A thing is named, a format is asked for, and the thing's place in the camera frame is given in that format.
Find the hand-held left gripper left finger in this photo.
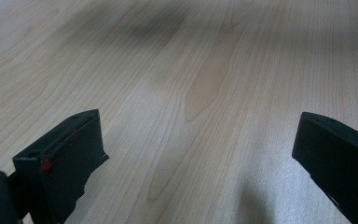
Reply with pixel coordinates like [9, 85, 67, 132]
[12, 108, 110, 224]

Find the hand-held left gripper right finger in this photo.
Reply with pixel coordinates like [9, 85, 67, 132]
[291, 111, 358, 224]

